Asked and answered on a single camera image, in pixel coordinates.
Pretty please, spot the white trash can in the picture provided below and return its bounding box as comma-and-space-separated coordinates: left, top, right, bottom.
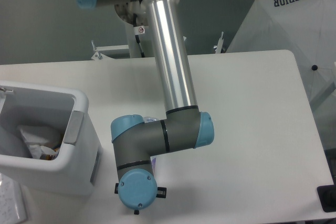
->
1, 81, 102, 195

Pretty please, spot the white metal bracket frame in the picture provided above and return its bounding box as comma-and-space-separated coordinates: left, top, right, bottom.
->
91, 31, 227, 60

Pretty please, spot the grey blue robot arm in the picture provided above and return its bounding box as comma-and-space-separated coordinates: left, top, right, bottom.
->
76, 0, 215, 213

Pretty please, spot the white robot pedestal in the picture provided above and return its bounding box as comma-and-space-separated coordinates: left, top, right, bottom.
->
114, 2, 154, 58

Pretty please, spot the white tissue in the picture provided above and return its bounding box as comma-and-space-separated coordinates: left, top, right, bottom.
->
17, 125, 63, 159

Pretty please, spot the white paper sheet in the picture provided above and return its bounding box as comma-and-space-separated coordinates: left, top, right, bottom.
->
1, 174, 27, 223

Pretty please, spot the black device at edge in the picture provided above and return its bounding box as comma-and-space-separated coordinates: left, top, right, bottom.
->
317, 185, 335, 212

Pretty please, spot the crushed clear plastic bottle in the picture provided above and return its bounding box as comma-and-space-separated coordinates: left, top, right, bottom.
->
143, 116, 159, 173

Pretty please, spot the colourful snack package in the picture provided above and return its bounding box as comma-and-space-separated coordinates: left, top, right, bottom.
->
39, 142, 62, 161

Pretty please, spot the white superior umbrella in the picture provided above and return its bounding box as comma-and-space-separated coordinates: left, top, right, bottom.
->
227, 0, 335, 101

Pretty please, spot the black pedestal cable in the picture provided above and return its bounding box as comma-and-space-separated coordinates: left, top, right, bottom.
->
132, 13, 146, 58

